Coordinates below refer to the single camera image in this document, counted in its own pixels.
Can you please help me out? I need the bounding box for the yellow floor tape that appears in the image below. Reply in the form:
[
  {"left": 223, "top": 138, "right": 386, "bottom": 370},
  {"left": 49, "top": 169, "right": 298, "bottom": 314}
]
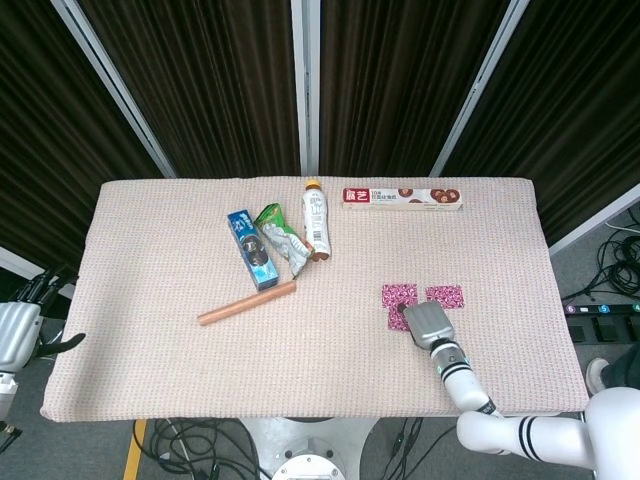
[{"left": 122, "top": 418, "right": 149, "bottom": 480}]

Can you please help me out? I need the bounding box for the grey shoe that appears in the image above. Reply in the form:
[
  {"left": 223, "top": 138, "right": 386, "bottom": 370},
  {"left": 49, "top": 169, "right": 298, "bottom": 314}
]
[{"left": 585, "top": 357, "right": 610, "bottom": 397}]

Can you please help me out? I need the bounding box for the dark curtain panel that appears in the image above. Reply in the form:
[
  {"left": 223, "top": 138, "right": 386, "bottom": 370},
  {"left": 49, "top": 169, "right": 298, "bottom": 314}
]
[
  {"left": 0, "top": 0, "right": 166, "bottom": 281},
  {"left": 318, "top": 0, "right": 512, "bottom": 177},
  {"left": 77, "top": 0, "right": 301, "bottom": 179},
  {"left": 439, "top": 0, "right": 640, "bottom": 246}
]

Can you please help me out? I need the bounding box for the white frame post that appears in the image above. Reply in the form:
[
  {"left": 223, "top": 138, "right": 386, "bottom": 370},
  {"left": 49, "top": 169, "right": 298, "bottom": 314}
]
[
  {"left": 49, "top": 0, "right": 177, "bottom": 179},
  {"left": 291, "top": 0, "right": 322, "bottom": 177},
  {"left": 428, "top": 0, "right": 532, "bottom": 177},
  {"left": 548, "top": 182, "right": 640, "bottom": 257},
  {"left": 0, "top": 246, "right": 51, "bottom": 282}
]

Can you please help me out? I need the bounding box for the green silver snack bag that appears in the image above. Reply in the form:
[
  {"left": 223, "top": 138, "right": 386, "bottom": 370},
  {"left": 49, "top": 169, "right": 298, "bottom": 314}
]
[{"left": 253, "top": 202, "right": 314, "bottom": 279}]

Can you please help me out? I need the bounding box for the pink woven tablecloth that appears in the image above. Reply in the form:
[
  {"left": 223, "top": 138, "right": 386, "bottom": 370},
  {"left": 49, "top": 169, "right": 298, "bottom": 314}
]
[{"left": 39, "top": 175, "right": 591, "bottom": 424}]

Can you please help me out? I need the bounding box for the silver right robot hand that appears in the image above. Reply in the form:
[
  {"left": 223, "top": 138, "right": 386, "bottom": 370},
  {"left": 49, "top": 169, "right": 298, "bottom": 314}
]
[{"left": 397, "top": 300, "right": 454, "bottom": 351}]

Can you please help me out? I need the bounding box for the black floor cable bundle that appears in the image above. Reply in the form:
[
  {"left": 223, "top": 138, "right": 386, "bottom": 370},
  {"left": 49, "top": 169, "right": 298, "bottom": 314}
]
[{"left": 133, "top": 418, "right": 271, "bottom": 480}]

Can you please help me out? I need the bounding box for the blue cookie box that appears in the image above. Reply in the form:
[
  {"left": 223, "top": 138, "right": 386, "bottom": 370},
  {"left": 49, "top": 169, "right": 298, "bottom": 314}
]
[{"left": 226, "top": 209, "right": 280, "bottom": 293}]

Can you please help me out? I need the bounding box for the white bottle yellow cap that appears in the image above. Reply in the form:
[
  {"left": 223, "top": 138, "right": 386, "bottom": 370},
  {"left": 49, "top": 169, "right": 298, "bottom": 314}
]
[{"left": 300, "top": 178, "right": 332, "bottom": 262}]

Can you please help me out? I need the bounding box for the black cable with inline switch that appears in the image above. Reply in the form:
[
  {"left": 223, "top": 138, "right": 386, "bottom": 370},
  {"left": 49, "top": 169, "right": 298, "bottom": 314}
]
[{"left": 388, "top": 417, "right": 426, "bottom": 480}]

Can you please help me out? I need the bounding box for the black tangled cable bundle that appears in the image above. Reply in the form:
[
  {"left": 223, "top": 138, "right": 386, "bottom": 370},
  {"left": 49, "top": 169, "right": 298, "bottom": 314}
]
[{"left": 559, "top": 207, "right": 640, "bottom": 301}]

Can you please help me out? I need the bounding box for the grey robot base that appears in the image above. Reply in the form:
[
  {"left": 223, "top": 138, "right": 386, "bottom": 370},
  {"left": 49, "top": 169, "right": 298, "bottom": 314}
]
[{"left": 238, "top": 417, "right": 377, "bottom": 480}]

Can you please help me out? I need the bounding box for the long red white box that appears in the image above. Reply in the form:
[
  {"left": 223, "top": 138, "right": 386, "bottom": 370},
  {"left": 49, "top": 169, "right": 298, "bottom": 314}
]
[{"left": 341, "top": 187, "right": 464, "bottom": 212}]

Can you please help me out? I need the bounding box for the wooden rolling pin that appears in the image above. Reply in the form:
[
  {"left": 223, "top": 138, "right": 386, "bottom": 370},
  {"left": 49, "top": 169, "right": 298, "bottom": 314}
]
[{"left": 196, "top": 280, "right": 298, "bottom": 328}]

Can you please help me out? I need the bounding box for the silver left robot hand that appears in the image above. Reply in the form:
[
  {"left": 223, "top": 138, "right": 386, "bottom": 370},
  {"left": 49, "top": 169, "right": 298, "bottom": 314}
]
[{"left": 0, "top": 263, "right": 87, "bottom": 372}]

